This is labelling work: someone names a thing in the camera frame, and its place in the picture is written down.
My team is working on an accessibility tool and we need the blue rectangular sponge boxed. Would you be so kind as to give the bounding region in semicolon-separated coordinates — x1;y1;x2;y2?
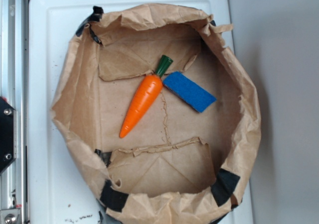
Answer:
163;72;217;112

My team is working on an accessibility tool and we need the orange toy carrot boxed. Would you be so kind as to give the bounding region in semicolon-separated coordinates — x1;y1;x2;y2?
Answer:
119;55;173;138

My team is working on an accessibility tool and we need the brown paper bag liner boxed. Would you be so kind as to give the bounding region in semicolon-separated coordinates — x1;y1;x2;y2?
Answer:
50;3;261;224

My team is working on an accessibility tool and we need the aluminium frame rail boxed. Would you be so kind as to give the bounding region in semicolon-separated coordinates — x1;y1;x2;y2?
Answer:
0;0;29;224

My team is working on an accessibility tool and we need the black metal bracket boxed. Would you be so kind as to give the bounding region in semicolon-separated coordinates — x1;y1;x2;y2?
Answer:
0;97;16;175

